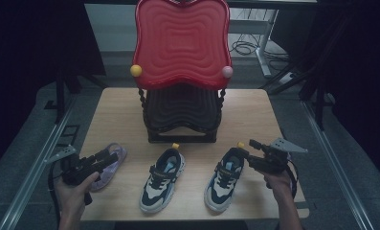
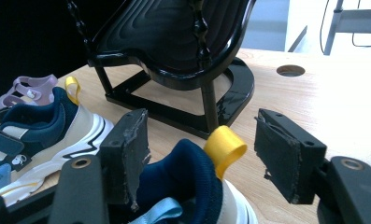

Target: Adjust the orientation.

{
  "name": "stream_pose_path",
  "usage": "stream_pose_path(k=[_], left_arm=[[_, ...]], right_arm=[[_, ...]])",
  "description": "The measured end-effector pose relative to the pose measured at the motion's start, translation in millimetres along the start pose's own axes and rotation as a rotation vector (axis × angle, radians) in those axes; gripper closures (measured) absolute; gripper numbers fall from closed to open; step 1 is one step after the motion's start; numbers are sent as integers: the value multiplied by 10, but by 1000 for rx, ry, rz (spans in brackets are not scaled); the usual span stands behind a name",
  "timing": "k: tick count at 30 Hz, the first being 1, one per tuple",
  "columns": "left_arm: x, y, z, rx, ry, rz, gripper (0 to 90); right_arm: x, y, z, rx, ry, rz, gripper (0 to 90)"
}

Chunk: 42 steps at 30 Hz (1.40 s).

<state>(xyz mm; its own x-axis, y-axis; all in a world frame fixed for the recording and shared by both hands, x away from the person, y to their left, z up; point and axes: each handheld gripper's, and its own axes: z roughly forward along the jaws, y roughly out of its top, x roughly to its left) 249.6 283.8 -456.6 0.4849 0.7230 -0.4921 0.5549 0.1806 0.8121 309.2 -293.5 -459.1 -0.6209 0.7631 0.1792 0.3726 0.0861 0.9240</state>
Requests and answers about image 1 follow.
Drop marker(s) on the white power strip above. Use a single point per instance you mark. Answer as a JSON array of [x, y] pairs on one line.
[[288, 77]]

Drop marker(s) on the white metal desk frame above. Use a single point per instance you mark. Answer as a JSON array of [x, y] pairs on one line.
[[263, 60]]

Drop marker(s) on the aluminium floor rail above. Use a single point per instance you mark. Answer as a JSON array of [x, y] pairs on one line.
[[339, 172], [33, 172]]

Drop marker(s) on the black and white sneaker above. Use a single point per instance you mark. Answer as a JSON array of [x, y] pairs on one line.
[[155, 195], [219, 195]]

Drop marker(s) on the red and black shoe rack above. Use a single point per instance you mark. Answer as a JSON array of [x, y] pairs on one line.
[[181, 41]]

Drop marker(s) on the black metal stand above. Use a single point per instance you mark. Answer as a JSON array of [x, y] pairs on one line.
[[60, 96]]

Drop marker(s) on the black tripod stand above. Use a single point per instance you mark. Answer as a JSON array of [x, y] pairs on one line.
[[320, 108]]

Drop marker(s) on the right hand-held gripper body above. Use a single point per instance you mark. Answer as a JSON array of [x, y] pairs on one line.
[[272, 161]]

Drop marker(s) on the purple star sandal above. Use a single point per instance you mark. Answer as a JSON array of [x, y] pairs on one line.
[[121, 152]]

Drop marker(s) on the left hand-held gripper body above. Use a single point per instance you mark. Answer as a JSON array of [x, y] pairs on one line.
[[77, 169]]

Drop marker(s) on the dark curtain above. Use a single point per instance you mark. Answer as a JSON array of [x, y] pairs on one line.
[[25, 48], [363, 64]]

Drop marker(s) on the person's right hand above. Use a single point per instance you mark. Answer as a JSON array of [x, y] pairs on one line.
[[278, 185]]

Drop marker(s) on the person's left hand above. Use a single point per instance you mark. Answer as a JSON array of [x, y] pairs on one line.
[[71, 198]]

